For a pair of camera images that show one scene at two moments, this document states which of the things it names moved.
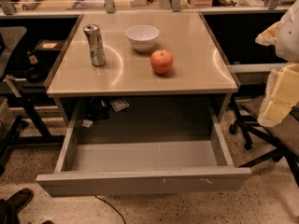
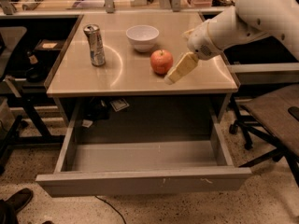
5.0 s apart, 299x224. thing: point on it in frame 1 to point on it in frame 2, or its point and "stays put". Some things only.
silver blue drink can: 95,44 stays put
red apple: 162,62 stays put
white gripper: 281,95 to 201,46
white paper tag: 119,105 stays put
